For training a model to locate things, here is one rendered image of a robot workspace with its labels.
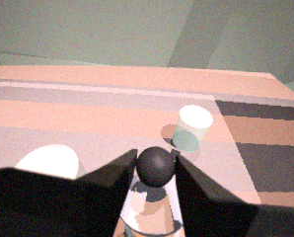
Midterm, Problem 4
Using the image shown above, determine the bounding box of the glass french press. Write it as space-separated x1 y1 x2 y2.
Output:
120 146 183 237

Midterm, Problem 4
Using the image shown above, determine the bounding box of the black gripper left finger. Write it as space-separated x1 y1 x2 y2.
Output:
0 148 138 237

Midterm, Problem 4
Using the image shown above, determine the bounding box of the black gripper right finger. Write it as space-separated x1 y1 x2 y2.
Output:
175 155 294 237

